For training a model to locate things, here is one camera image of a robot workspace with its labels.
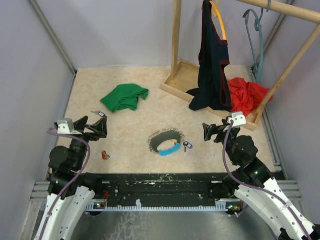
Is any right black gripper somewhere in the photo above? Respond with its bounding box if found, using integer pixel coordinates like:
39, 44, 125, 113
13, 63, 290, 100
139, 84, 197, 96
203, 118, 239, 165

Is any wooden clothes rack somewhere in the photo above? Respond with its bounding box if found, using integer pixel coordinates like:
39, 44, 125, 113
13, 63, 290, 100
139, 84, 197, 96
160, 0, 320, 132

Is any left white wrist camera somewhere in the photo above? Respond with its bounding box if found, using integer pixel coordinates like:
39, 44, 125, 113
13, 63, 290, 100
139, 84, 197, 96
54, 118, 81, 135

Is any dark navy garment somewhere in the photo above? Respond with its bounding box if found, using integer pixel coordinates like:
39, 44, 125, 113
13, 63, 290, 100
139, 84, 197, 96
187, 0, 232, 112

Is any grey-blue hanger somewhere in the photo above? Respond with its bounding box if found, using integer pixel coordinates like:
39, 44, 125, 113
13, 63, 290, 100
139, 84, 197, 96
242, 7, 265, 84

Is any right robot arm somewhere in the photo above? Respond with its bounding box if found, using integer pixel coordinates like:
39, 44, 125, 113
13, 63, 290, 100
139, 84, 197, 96
202, 117, 320, 240

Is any blue key tag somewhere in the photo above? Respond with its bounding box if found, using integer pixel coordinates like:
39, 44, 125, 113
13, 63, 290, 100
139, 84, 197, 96
183, 141, 193, 152

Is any red cloth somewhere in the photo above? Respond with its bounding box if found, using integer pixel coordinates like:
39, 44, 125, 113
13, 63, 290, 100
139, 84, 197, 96
228, 77, 270, 117

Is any red key tag with key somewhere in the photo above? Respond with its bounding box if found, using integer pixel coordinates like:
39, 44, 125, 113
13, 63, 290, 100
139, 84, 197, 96
101, 150, 110, 160

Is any aluminium rail frame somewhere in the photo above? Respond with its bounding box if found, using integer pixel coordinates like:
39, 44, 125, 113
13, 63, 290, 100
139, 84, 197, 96
29, 181, 303, 213

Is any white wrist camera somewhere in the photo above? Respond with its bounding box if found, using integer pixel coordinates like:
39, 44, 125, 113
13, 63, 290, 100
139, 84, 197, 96
54, 118, 81, 135
226, 111, 247, 128

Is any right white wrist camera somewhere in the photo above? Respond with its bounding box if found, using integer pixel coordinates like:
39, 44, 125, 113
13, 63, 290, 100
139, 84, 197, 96
226, 111, 247, 128

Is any yellow hanger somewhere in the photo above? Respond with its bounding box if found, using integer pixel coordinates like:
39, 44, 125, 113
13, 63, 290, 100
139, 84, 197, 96
209, 0, 227, 41

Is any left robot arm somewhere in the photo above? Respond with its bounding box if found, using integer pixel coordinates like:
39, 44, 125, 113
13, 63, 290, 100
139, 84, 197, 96
35, 115, 108, 240

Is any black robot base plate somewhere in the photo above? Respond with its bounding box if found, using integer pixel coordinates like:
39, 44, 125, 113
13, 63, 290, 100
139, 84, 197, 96
48, 171, 286, 208

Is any yellow key tag with key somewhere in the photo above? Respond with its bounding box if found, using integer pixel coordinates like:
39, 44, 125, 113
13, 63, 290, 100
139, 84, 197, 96
170, 139, 180, 146

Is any green cloth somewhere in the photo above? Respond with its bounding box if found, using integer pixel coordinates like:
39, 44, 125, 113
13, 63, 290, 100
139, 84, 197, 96
100, 83, 149, 113

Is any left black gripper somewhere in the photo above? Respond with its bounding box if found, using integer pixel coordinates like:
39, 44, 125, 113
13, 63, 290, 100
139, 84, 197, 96
70, 115, 107, 170

